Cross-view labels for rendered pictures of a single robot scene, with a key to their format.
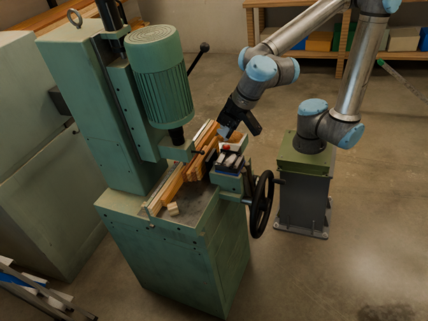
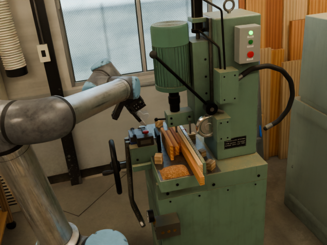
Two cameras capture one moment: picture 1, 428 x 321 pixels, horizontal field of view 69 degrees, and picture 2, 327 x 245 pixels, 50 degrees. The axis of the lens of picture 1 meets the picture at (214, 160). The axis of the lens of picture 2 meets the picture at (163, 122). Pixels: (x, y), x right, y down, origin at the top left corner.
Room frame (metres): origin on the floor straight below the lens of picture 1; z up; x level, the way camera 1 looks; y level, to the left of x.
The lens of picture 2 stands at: (2.22, -0.99, 1.77)
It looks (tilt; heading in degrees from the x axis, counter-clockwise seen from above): 25 degrees down; 139
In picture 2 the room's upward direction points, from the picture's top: 5 degrees counter-clockwise
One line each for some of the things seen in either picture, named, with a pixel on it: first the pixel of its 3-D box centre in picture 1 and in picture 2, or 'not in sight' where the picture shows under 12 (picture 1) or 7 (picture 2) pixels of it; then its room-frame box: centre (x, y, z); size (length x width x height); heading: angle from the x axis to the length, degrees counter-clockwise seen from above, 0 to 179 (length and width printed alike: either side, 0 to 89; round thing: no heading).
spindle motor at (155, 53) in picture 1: (162, 79); (171, 56); (1.01, 0.13, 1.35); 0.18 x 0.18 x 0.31
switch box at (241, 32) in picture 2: not in sight; (247, 43); (1.29, 0.33, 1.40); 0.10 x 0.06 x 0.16; 60
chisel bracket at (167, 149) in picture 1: (177, 149); (179, 118); (1.02, 0.14, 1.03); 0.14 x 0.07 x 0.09; 60
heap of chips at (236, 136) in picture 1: (229, 134); (174, 169); (1.22, -0.10, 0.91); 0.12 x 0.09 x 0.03; 60
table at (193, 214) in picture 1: (214, 176); (159, 152); (0.99, 0.01, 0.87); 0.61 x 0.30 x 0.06; 150
